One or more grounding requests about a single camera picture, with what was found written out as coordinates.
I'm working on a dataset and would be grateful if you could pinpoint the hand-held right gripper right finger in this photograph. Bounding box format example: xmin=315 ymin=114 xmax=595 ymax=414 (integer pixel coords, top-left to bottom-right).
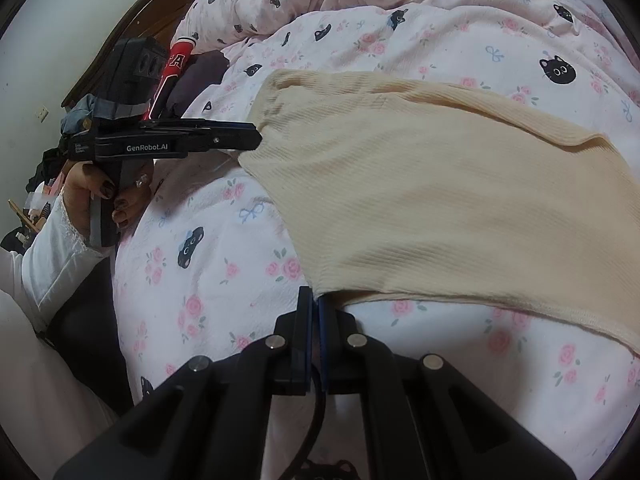
xmin=318 ymin=294 xmax=576 ymax=480

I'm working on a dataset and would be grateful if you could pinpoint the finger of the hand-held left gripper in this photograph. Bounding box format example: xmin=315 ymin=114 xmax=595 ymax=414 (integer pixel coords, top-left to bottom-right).
xmin=187 ymin=129 xmax=263 ymax=155
xmin=150 ymin=118 xmax=257 ymax=133

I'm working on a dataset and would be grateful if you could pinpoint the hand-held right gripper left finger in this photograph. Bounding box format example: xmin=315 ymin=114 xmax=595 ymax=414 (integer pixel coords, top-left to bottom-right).
xmin=52 ymin=286 xmax=313 ymax=480

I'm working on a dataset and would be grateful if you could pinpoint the beige ribbed knit garment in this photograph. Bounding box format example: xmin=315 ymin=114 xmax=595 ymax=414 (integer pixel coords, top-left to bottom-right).
xmin=237 ymin=70 xmax=640 ymax=358

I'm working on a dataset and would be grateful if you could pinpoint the dark clothes pile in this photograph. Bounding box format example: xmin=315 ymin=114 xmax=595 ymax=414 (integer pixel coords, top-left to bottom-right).
xmin=25 ymin=147 xmax=68 ymax=196

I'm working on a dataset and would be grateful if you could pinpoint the person's left hand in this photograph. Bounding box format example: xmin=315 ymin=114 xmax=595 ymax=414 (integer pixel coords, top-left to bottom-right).
xmin=62 ymin=160 xmax=156 ymax=231

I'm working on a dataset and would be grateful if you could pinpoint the red printed cloth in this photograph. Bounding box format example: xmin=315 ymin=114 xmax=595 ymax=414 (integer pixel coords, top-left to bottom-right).
xmin=142 ymin=35 xmax=196 ymax=121

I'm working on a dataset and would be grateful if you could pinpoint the dark purple-grey cloth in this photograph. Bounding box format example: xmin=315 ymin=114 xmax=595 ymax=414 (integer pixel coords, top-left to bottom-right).
xmin=167 ymin=50 xmax=231 ymax=113

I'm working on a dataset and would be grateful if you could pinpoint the blue denim cloth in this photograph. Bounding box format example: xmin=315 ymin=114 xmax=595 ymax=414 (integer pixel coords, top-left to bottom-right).
xmin=60 ymin=94 xmax=103 ymax=133

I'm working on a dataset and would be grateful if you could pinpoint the wooden headboard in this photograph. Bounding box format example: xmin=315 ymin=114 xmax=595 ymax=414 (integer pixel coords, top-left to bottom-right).
xmin=62 ymin=0 xmax=221 ymax=106

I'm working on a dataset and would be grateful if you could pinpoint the pink cat-print duvet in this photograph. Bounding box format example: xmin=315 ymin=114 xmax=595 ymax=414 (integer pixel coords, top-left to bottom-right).
xmin=112 ymin=0 xmax=640 ymax=480

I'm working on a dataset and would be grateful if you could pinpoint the person's black-clad leg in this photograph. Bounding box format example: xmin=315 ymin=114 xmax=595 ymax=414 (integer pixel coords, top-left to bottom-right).
xmin=47 ymin=255 xmax=136 ymax=416

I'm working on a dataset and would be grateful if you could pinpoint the person's white dress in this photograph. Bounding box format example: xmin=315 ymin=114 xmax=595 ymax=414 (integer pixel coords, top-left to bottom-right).
xmin=0 ymin=290 xmax=121 ymax=480

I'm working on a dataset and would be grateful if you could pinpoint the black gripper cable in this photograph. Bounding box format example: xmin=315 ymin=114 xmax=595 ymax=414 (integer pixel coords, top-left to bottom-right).
xmin=295 ymin=367 xmax=328 ymax=480

